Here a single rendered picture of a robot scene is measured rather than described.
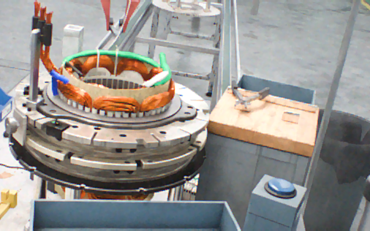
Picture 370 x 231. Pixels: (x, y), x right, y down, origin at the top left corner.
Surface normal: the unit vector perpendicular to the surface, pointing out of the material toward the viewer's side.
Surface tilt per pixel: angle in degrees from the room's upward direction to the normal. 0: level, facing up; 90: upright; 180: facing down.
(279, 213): 90
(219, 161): 90
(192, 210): 90
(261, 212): 90
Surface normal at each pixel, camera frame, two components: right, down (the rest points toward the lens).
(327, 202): -0.25, 0.39
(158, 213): 0.21, 0.40
